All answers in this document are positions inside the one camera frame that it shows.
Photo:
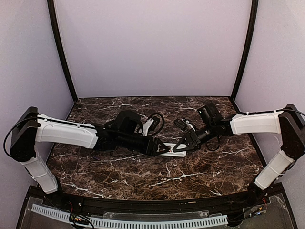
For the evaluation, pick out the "right black frame post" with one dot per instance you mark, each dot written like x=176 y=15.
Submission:
x=246 y=49

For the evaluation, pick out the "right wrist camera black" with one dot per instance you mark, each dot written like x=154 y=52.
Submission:
x=210 y=114

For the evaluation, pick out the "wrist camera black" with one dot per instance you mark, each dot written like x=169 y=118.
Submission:
x=127 y=121
x=210 y=114

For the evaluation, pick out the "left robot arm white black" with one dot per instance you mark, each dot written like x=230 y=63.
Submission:
x=34 y=127

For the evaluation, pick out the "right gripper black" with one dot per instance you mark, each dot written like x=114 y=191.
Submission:
x=194 y=139

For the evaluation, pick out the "white slotted cable duct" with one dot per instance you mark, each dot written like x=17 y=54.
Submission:
x=132 y=221

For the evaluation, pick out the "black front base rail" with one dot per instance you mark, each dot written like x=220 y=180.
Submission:
x=227 y=204

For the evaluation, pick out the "black frame post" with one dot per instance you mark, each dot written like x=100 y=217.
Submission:
x=60 y=49
x=246 y=49

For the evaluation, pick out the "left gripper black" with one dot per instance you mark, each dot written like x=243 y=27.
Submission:
x=150 y=146

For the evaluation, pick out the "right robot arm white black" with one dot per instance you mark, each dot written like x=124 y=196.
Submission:
x=288 y=122

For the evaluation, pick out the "left black frame post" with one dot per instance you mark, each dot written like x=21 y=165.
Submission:
x=60 y=49

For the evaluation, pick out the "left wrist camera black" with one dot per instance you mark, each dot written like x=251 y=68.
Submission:
x=127 y=121

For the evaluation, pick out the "white remote control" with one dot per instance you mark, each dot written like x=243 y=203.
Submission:
x=172 y=153

